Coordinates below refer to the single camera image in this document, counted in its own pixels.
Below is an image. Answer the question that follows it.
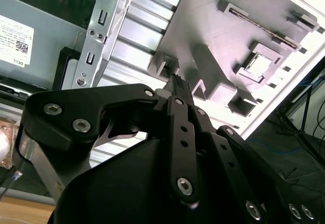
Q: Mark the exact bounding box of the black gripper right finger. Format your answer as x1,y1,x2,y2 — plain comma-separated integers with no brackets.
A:
179,78,319,224

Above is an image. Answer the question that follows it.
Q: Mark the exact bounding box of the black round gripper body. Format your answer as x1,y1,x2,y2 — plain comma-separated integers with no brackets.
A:
47,137,246,224

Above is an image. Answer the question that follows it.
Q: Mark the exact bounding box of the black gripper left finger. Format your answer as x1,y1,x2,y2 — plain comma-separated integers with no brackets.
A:
14,74,201,206

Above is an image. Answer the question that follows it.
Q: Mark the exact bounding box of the CPU silver top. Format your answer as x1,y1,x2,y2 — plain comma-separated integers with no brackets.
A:
244,52,268,78

